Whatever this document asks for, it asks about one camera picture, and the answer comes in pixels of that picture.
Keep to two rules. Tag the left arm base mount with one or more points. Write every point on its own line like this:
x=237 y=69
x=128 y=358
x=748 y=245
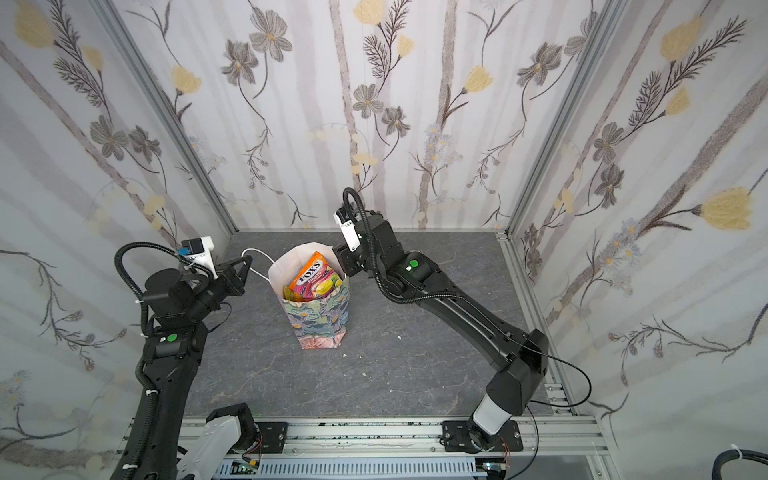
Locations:
x=230 y=430

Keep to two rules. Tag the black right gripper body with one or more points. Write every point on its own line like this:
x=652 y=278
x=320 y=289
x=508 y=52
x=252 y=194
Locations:
x=351 y=260

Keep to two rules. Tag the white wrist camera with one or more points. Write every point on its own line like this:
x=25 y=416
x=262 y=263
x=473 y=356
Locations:
x=199 y=252
x=347 y=221

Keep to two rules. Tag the pink-yellow Fox's candy bag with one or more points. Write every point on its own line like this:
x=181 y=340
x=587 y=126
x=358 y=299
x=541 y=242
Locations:
x=316 y=280

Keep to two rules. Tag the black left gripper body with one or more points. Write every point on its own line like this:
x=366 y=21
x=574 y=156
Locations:
x=225 y=284

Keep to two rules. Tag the floral white paper bag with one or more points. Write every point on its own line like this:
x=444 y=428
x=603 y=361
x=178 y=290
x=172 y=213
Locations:
x=317 y=324

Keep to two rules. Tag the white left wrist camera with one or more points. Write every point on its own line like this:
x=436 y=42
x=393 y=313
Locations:
x=199 y=252

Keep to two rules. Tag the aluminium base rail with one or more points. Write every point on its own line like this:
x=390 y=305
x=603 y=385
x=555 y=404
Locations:
x=561 y=445

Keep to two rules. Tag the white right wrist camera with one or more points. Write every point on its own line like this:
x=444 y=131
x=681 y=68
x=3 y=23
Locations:
x=347 y=221

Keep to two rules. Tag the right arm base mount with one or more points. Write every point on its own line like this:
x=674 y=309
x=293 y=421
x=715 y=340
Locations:
x=489 y=429

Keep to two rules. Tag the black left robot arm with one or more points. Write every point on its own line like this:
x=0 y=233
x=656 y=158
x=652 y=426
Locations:
x=174 y=303

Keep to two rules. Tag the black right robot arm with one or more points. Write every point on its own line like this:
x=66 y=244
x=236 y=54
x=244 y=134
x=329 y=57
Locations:
x=520 y=358

